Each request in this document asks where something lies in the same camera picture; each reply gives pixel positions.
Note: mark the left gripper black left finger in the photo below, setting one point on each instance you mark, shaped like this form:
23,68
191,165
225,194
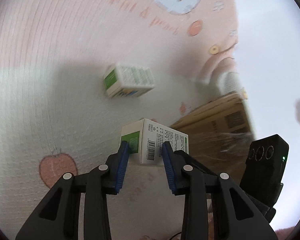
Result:
57,214

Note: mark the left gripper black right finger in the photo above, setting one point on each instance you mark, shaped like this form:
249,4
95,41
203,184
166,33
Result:
235,216

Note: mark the small white green medicine box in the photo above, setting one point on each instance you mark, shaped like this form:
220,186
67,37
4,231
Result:
124,81

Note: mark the brown cardboard box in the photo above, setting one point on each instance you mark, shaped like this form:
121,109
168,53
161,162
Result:
220,134

